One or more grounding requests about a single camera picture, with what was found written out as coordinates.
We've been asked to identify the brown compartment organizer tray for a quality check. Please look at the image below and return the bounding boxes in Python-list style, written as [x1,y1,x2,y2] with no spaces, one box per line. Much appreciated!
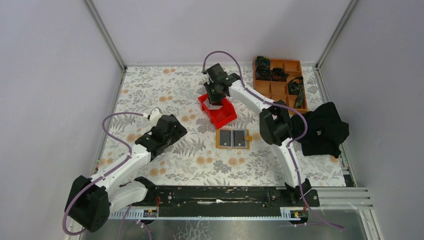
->
[253,57,308,114]

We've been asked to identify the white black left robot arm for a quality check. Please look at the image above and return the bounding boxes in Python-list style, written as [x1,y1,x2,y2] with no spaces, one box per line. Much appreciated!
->
[62,108,187,236]

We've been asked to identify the black cloth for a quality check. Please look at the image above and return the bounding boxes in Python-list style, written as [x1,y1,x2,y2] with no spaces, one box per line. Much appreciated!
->
[298,102,350,158]

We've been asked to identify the floral table mat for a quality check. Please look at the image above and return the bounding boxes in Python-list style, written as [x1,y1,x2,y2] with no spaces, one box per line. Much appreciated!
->
[94,65,347,187]

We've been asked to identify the red plastic bin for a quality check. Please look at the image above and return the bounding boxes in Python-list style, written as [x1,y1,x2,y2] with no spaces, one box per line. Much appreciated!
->
[197,93,237,129]

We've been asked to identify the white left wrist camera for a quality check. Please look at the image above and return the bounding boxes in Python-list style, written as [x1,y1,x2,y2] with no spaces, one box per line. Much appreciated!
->
[148,107,163,123]

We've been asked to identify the yellow leather card holder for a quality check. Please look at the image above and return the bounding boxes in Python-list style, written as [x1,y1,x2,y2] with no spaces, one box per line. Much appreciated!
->
[215,128,252,150]

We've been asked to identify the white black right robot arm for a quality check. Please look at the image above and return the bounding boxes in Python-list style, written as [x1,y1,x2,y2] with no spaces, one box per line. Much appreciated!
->
[202,63,312,206]

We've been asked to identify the rolled dark belt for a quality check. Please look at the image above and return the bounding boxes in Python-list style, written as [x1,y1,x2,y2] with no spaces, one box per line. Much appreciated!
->
[255,56,271,68]
[255,66,272,81]
[271,67,289,82]

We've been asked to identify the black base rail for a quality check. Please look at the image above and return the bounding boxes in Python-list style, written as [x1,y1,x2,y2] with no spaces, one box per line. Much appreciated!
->
[134,185,320,218]

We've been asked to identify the loose dark strap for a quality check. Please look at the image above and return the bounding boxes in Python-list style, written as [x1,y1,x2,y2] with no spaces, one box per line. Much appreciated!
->
[286,76,306,110]

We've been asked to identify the dark brown credit card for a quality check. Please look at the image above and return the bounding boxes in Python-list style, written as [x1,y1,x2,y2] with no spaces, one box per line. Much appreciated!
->
[233,130,247,148]

